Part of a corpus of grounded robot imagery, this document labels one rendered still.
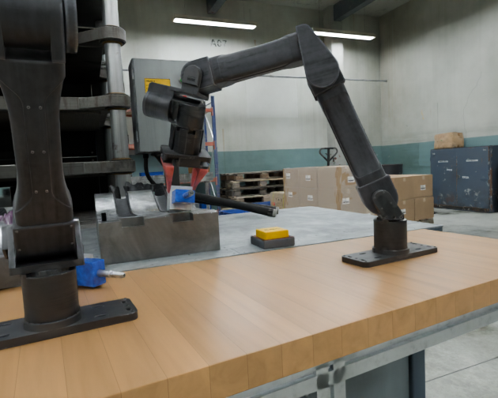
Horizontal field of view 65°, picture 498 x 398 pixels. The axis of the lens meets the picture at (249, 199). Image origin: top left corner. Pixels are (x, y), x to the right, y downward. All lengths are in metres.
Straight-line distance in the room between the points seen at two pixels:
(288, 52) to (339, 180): 3.89
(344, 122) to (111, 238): 0.53
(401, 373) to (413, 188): 4.46
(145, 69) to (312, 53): 1.12
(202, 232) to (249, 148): 7.32
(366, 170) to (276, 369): 0.44
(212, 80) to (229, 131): 7.25
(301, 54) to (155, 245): 0.50
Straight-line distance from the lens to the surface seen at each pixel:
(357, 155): 0.78
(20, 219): 0.53
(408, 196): 5.55
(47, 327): 0.55
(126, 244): 0.88
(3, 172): 1.70
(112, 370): 0.44
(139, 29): 8.06
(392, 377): 1.30
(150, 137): 1.76
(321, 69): 0.78
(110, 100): 1.61
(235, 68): 0.82
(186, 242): 0.90
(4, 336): 0.57
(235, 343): 0.46
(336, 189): 4.66
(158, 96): 0.86
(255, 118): 8.31
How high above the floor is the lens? 0.99
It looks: 5 degrees down
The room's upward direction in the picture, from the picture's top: 3 degrees counter-clockwise
